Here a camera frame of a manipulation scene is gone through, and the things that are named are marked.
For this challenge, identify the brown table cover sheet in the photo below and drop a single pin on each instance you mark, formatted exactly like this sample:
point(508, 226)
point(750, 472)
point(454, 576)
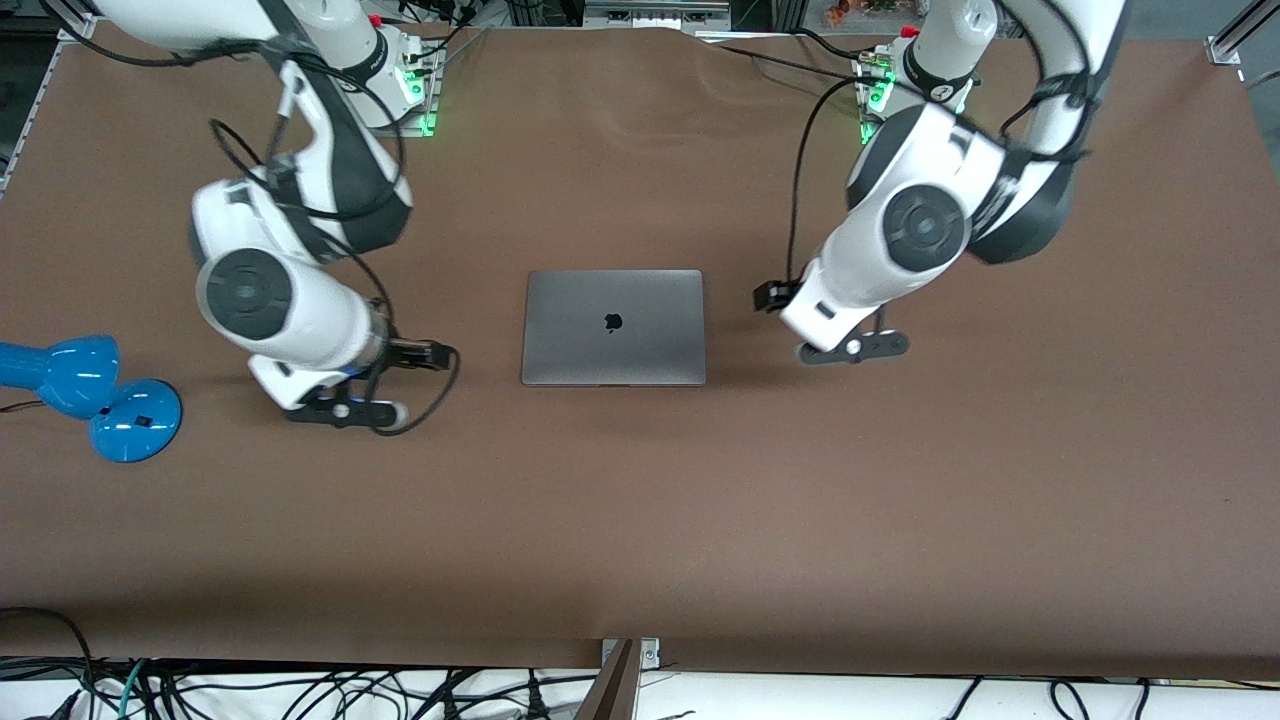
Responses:
point(640, 520)

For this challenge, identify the aluminium table edge rail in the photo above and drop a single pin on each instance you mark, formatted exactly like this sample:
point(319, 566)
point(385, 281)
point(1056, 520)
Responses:
point(30, 115)

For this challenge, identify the silver grey laptop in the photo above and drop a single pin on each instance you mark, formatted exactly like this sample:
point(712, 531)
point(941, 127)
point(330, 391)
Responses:
point(600, 350)

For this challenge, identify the blue desk lamp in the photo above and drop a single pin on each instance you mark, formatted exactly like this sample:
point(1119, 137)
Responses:
point(70, 375)

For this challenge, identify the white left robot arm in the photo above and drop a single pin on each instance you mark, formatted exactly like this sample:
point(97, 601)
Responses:
point(860, 270)

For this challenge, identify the grey equipment box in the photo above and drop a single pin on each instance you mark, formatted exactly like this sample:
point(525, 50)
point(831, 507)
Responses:
point(655, 15)

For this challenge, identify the small metal bracket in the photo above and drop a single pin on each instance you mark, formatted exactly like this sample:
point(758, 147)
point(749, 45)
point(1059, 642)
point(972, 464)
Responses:
point(650, 655)

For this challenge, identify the left robot arm base mount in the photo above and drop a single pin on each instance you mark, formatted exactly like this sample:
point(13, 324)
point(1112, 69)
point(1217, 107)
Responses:
point(875, 95)

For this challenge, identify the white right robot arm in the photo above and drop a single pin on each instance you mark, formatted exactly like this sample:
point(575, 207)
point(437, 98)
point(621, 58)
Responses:
point(320, 310)

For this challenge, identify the aluminium frame profile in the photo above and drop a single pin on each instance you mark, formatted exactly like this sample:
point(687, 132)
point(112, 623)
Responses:
point(70, 15)
point(1235, 35)

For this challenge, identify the right robot arm base mount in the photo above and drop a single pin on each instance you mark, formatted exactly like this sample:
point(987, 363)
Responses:
point(415, 95)

